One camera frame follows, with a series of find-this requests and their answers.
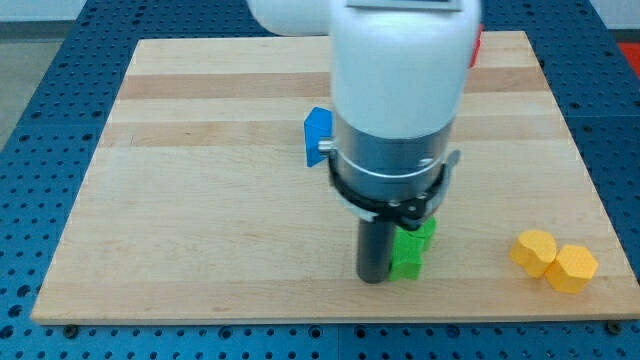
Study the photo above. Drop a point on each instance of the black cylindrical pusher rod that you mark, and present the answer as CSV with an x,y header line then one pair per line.
x,y
374,250

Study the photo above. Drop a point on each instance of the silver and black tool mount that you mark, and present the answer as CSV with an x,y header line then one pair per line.
x,y
400,180

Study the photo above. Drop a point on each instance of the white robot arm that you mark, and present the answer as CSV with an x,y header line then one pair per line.
x,y
397,74

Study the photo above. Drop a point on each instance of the green star block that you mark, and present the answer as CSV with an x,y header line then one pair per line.
x,y
406,262

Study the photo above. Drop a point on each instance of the blue block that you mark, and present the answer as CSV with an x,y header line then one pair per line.
x,y
317,125

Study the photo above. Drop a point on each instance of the yellow heart block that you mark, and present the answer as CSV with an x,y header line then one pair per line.
x,y
534,250

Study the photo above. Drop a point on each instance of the red block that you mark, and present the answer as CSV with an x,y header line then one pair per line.
x,y
477,45

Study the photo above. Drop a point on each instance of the wooden board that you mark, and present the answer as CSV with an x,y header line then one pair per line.
x,y
198,206

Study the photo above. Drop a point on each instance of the yellow hexagon block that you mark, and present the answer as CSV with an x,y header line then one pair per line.
x,y
572,269

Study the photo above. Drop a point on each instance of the blue perforated table plate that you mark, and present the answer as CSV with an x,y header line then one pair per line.
x,y
44,161

